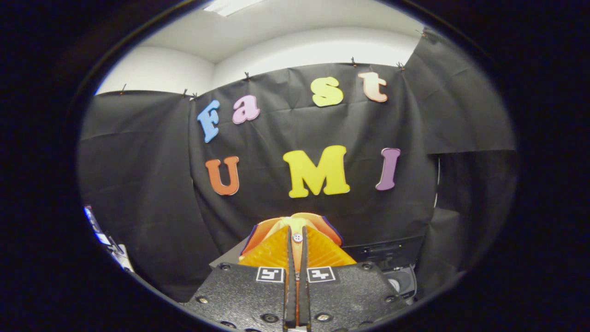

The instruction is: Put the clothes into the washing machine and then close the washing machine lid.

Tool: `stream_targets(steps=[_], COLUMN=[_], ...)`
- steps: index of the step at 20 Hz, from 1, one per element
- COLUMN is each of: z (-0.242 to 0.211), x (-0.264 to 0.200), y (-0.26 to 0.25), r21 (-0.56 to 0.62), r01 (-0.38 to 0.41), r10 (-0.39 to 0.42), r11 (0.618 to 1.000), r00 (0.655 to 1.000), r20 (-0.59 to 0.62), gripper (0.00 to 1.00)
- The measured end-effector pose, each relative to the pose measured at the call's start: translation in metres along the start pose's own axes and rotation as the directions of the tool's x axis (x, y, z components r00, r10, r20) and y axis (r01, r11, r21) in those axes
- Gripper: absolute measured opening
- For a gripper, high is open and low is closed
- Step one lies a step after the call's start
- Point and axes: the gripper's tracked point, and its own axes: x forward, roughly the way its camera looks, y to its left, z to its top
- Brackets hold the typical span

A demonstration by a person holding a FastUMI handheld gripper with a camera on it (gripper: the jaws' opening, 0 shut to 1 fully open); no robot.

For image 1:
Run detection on black backdrop cloth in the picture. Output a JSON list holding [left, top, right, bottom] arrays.
[[77, 28, 517, 302]]

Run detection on orange shirt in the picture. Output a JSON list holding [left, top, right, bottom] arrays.
[[240, 213, 344, 273]]

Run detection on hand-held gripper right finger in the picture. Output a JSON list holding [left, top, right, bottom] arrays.
[[299, 226, 408, 331]]

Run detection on ceiling light panel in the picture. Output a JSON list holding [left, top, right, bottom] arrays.
[[203, 0, 266, 17]]

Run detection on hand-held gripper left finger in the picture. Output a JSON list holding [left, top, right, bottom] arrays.
[[184, 226, 298, 331]]

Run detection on white device with blue light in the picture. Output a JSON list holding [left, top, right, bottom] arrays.
[[84, 205, 134, 273]]

